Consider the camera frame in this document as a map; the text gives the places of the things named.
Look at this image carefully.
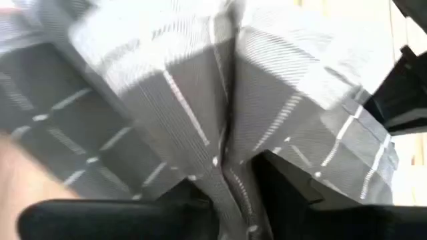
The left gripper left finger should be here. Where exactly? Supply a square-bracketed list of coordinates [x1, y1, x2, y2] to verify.
[16, 179, 220, 240]

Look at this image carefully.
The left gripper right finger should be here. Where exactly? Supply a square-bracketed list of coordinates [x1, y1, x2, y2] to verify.
[252, 149, 427, 240]

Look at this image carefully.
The dark grey checked towel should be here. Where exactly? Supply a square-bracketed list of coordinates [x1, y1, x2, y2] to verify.
[0, 0, 401, 240]

